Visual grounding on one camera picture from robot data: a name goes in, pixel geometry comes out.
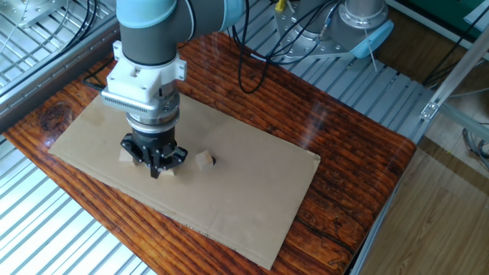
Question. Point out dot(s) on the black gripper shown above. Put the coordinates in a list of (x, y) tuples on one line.
[(154, 139)]

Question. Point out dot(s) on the light wooden cube block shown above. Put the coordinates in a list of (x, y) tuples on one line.
[(168, 173), (204, 160), (124, 156)]

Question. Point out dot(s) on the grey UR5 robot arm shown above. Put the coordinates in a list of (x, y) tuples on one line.
[(153, 38)]

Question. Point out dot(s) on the black round dot mark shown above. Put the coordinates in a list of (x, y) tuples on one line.
[(214, 161)]

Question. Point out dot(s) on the brown cardboard sheet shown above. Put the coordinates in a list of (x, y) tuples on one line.
[(229, 191)]

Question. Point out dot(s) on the silver aluminium mounting plate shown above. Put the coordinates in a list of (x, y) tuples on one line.
[(30, 11)]

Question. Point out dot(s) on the yellow connector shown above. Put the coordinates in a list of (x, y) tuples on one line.
[(280, 5)]

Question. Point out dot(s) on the white zip tie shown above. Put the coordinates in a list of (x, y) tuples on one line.
[(370, 49)]

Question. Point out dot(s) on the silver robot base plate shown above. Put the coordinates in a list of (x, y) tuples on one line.
[(305, 47)]

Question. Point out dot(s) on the aluminium frame post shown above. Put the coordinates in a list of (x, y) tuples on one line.
[(454, 74)]

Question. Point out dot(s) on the aluminium frame crossbar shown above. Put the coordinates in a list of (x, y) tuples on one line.
[(466, 119)]

